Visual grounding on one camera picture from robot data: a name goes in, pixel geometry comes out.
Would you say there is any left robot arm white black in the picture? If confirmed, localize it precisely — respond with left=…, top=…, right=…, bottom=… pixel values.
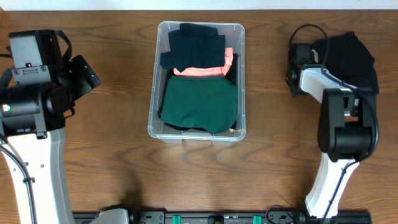
left=1, top=29, right=131, bottom=223

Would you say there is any clear plastic storage bin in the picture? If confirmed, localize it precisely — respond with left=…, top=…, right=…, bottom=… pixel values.
left=147, top=21, right=246, bottom=145

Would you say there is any green garment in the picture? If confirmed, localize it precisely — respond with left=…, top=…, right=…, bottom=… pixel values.
left=160, top=75, right=239, bottom=134

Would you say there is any dark teal garment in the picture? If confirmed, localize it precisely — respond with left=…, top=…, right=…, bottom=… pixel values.
left=160, top=23, right=226, bottom=72

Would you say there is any black knit garment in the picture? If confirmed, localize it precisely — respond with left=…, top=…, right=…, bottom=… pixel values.
left=157, top=53, right=239, bottom=131

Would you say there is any black mounting rail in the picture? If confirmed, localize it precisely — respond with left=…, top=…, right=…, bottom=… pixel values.
left=73, top=209, right=373, bottom=224

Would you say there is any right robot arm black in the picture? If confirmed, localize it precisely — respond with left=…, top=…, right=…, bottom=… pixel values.
left=286, top=44, right=379, bottom=223

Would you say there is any pink garment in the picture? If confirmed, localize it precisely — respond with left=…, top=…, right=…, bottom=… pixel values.
left=173, top=47, right=234, bottom=77

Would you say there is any black cloth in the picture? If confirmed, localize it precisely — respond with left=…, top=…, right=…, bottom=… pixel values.
left=311, top=32, right=379, bottom=94

